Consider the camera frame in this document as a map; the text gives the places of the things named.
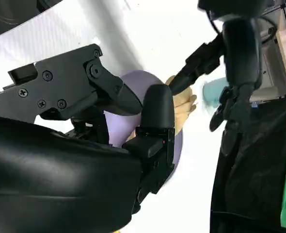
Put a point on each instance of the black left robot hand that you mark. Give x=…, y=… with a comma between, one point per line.
x=242, y=53

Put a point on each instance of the lilac plate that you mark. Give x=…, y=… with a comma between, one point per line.
x=138, y=82

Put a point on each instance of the grey machine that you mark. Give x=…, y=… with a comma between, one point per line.
x=270, y=68

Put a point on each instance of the beige towel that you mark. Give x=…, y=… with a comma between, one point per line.
x=184, y=106

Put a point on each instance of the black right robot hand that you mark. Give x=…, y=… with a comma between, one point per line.
x=48, y=170

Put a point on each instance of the pale green mug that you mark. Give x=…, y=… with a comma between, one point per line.
x=214, y=93

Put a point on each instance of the black cloth drape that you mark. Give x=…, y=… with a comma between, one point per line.
x=254, y=170

